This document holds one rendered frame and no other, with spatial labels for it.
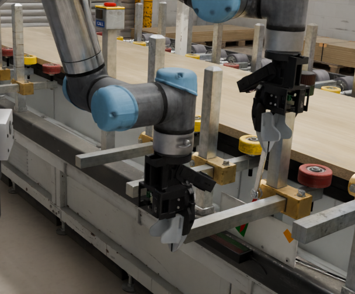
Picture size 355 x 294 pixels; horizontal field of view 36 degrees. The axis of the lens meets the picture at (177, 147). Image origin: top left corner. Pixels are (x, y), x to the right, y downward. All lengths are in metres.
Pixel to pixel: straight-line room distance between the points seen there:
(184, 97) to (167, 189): 0.18
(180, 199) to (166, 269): 1.20
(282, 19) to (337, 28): 8.74
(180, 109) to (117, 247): 1.57
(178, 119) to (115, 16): 0.89
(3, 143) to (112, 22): 0.65
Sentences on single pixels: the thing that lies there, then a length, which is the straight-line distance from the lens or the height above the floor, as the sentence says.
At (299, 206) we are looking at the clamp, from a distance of 1.28.
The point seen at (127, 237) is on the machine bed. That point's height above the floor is 0.24.
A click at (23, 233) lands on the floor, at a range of 2.99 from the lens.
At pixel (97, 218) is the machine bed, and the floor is 0.23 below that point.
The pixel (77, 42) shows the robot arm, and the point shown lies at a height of 1.22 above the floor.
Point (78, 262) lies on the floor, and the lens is 2.71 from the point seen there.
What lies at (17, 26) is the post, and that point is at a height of 1.08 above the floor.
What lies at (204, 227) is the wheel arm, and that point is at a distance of 1.13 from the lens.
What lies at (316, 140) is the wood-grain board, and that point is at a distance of 1.63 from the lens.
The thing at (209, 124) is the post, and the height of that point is 0.96.
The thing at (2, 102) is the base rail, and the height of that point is 0.70.
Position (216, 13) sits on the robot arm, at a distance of 0.96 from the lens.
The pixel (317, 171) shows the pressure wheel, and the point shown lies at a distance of 1.37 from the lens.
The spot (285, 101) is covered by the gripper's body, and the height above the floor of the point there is 1.12.
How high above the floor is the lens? 1.36
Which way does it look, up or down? 18 degrees down
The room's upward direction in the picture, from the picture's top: 3 degrees clockwise
